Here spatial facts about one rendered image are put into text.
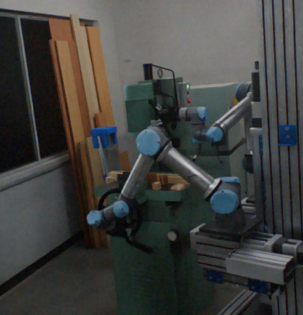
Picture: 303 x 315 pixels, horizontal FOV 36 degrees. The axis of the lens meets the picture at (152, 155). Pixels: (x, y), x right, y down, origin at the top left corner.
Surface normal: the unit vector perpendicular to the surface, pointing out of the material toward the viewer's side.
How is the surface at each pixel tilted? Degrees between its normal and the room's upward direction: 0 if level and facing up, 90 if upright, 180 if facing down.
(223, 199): 95
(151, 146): 85
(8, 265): 90
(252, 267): 90
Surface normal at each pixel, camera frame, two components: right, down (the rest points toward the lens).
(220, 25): -0.38, 0.20
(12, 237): 0.92, -0.02
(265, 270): -0.61, 0.20
